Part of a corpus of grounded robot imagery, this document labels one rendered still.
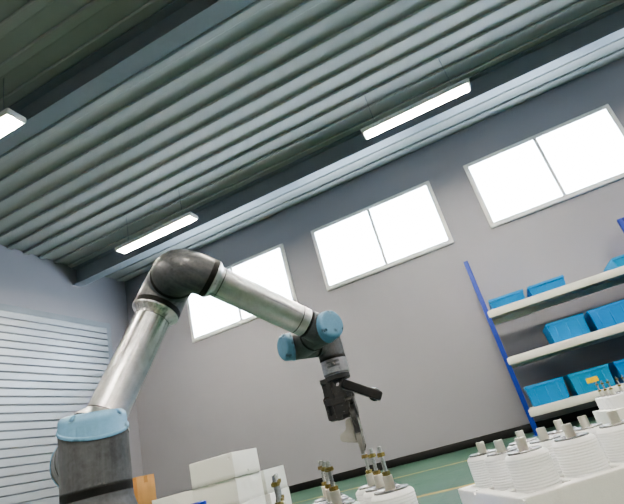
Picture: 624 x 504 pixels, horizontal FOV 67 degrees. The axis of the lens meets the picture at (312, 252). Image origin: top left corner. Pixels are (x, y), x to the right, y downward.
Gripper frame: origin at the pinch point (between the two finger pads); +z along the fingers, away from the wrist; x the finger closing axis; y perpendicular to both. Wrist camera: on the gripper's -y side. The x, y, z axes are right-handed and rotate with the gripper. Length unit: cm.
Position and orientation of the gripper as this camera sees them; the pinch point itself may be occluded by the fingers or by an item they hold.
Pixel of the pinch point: (364, 447)
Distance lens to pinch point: 135.7
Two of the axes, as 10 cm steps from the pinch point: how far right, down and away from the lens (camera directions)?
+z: 2.4, 8.9, -3.9
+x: -1.7, -3.6, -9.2
